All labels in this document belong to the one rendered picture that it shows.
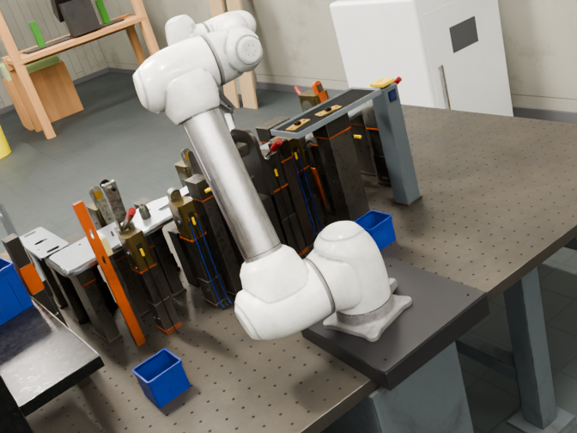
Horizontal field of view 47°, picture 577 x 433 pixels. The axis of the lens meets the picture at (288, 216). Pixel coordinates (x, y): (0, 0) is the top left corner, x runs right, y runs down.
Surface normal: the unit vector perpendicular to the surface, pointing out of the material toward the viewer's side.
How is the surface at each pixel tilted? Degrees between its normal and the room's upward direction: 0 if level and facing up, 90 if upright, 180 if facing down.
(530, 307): 90
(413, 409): 90
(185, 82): 75
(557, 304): 0
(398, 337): 3
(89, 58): 90
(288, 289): 66
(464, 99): 90
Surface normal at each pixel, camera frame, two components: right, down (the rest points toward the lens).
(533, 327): 0.55, 0.22
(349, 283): 0.32, 0.26
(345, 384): -0.27, -0.87
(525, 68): -0.79, 0.44
